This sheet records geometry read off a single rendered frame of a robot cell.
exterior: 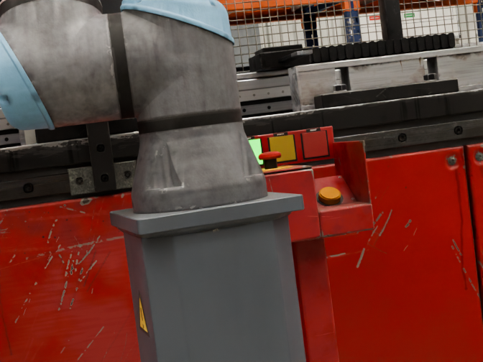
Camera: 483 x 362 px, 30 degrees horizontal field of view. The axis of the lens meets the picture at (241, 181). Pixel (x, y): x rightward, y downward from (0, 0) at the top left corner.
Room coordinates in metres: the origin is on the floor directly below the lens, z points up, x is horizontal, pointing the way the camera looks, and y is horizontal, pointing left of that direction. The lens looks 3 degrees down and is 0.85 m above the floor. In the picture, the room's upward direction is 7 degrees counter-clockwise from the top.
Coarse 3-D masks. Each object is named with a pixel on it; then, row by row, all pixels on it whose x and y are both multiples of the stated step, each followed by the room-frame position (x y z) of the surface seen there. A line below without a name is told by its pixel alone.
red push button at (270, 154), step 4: (264, 152) 1.53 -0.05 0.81; (268, 152) 1.52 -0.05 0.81; (272, 152) 1.52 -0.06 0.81; (276, 152) 1.52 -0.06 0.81; (260, 156) 1.52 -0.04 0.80; (264, 156) 1.51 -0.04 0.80; (268, 156) 1.51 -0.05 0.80; (272, 156) 1.51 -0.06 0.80; (276, 156) 1.51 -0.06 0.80; (280, 156) 1.53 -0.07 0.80; (264, 160) 1.53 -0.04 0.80; (268, 160) 1.52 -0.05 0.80; (272, 160) 1.52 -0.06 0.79; (276, 160) 1.53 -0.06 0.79; (264, 164) 1.53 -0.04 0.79; (268, 164) 1.52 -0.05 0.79; (272, 164) 1.52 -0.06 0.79; (276, 164) 1.52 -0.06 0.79; (264, 168) 1.53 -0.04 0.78; (268, 168) 1.52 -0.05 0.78; (272, 168) 1.52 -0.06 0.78
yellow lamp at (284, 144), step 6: (270, 138) 1.62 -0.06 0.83; (276, 138) 1.62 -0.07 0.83; (282, 138) 1.62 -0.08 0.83; (288, 138) 1.62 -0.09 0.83; (270, 144) 1.62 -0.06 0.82; (276, 144) 1.62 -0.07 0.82; (282, 144) 1.62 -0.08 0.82; (288, 144) 1.62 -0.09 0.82; (270, 150) 1.62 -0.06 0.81; (276, 150) 1.62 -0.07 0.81; (282, 150) 1.62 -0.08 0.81; (288, 150) 1.62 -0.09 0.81; (294, 150) 1.63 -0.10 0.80; (282, 156) 1.62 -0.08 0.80; (288, 156) 1.62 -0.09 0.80; (294, 156) 1.63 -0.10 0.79
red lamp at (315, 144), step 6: (312, 132) 1.63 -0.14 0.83; (318, 132) 1.64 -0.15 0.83; (324, 132) 1.64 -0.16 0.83; (306, 138) 1.63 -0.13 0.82; (312, 138) 1.63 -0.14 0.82; (318, 138) 1.64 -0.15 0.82; (324, 138) 1.64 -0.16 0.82; (306, 144) 1.63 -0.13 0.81; (312, 144) 1.63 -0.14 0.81; (318, 144) 1.64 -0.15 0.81; (324, 144) 1.64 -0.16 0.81; (306, 150) 1.63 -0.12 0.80; (312, 150) 1.63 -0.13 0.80; (318, 150) 1.64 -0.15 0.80; (324, 150) 1.64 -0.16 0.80; (306, 156) 1.63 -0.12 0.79; (312, 156) 1.63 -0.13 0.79; (318, 156) 1.64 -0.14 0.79
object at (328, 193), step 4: (324, 188) 1.56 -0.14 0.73; (328, 188) 1.56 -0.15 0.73; (332, 188) 1.56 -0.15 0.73; (320, 192) 1.55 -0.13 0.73; (324, 192) 1.55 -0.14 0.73; (328, 192) 1.55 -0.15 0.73; (332, 192) 1.55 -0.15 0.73; (336, 192) 1.55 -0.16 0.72; (340, 192) 1.55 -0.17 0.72; (320, 196) 1.55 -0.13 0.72; (324, 196) 1.54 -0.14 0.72; (328, 196) 1.54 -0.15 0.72; (332, 196) 1.54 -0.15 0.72; (336, 196) 1.54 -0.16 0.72; (340, 196) 1.55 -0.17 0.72; (320, 200) 1.55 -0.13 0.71; (324, 200) 1.54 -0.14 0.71; (328, 200) 1.54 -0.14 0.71; (332, 200) 1.54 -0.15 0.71; (336, 200) 1.54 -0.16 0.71; (328, 204) 1.54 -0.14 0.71; (332, 204) 1.54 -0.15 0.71
